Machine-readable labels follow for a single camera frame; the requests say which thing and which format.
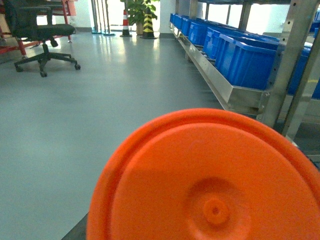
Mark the yellow black traffic cone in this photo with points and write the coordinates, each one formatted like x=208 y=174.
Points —
x=148 y=32

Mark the orange cylindrical capacitor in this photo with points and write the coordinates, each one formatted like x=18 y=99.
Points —
x=206 y=174

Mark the black office chair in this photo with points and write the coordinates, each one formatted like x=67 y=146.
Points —
x=37 y=32

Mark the stainless steel rack frame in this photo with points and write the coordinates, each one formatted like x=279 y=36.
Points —
x=287 y=102

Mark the blue plastic bin left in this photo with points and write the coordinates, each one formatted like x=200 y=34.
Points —
x=245 y=62

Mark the red metal frame table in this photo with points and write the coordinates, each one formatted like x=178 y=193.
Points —
x=30 y=27

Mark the red white traffic cone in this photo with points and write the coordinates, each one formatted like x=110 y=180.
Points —
x=125 y=24

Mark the potted green plant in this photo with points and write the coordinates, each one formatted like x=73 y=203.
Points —
x=136 y=11

